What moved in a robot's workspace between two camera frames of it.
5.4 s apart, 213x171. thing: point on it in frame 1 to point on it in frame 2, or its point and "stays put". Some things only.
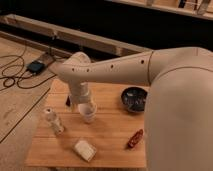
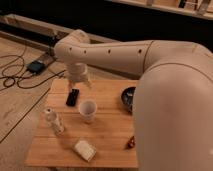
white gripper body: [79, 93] to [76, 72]
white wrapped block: [85, 150] stays put
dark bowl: [135, 99] stays put
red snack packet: [135, 139] stays put
